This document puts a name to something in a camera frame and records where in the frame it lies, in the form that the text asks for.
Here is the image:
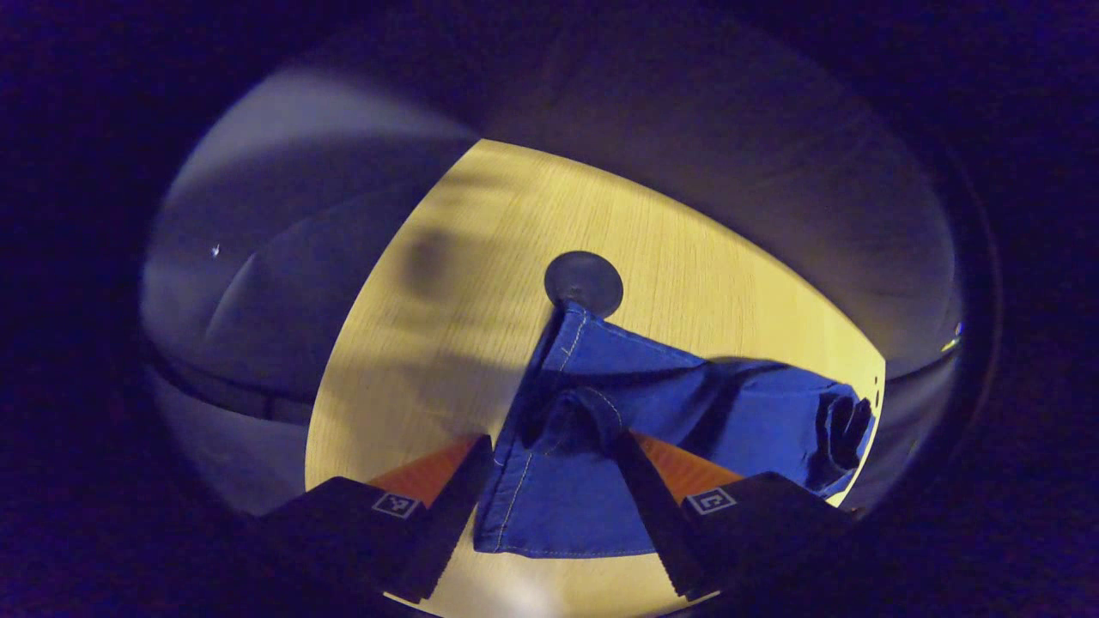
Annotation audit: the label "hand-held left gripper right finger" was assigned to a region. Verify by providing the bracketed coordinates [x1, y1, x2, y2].
[610, 429, 860, 600]

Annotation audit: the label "round black cable grommet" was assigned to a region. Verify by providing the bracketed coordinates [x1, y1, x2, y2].
[543, 250, 625, 319]

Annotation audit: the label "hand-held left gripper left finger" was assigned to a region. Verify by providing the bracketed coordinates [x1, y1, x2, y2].
[258, 433, 495, 603]

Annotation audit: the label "black backdrop cloth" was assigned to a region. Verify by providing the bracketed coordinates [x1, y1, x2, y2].
[142, 26, 964, 516]

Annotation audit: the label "blue denim jeans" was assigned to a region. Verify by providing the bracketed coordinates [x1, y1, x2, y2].
[472, 300, 877, 560]

